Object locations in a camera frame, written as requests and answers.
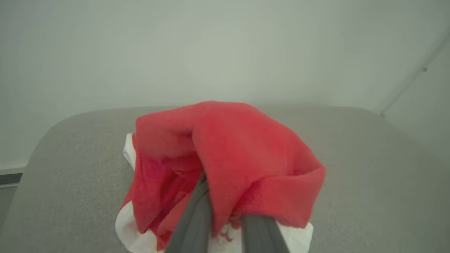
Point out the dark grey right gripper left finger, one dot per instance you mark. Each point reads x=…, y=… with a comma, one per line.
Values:
x=193, y=221

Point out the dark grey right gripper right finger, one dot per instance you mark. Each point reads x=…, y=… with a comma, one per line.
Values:
x=262, y=235

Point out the red Bulls basketball jersey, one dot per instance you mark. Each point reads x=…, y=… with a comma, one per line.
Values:
x=154, y=189

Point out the red fuzzy fleece cloth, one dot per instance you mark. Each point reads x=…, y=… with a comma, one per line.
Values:
x=239, y=147

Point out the grey fabric sofa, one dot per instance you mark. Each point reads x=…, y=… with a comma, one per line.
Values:
x=351, y=140

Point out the white and black baseboard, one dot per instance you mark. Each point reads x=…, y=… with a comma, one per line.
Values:
x=10, y=174

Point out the white wall conduit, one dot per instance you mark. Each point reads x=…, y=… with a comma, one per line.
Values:
x=404, y=89

